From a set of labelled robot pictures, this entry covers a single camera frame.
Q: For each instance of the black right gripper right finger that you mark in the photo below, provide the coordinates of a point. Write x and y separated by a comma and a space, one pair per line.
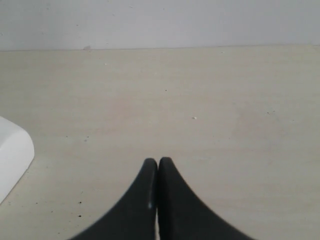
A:
182, 215

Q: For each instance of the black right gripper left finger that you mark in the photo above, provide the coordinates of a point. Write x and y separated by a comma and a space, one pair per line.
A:
133, 217

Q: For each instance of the white mannequin head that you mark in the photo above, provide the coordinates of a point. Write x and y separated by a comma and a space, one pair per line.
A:
17, 151

